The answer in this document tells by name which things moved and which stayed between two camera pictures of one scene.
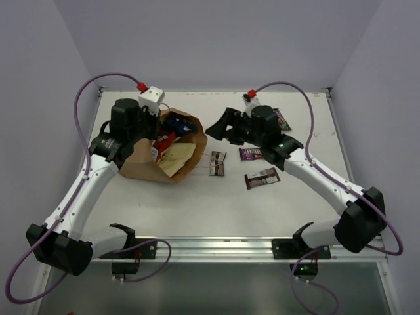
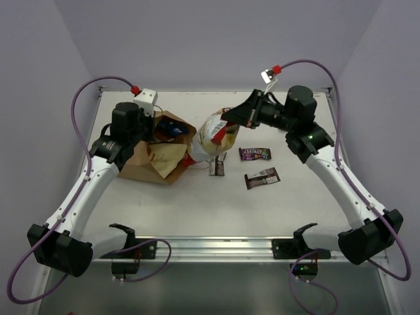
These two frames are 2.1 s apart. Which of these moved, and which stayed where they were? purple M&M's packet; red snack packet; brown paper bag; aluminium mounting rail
Moved: red snack packet; brown paper bag
Stayed: aluminium mounting rail; purple M&M's packet
